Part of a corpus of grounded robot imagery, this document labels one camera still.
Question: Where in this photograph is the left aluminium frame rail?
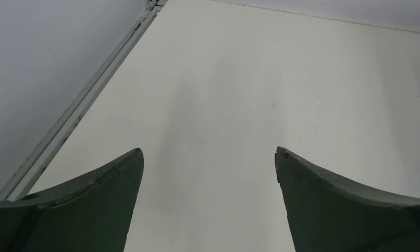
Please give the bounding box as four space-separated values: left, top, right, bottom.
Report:
0 1 165 201

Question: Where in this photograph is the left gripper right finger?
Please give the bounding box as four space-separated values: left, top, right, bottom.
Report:
275 147 420 251

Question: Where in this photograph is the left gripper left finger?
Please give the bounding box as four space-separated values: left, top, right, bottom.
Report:
0 148 144 251

